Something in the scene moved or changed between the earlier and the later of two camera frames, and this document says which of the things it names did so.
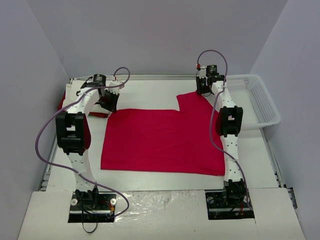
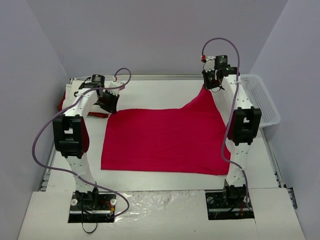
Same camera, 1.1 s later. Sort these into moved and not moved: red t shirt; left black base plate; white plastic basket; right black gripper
Moved: right black gripper
Not moved: red t shirt; left black base plate; white plastic basket
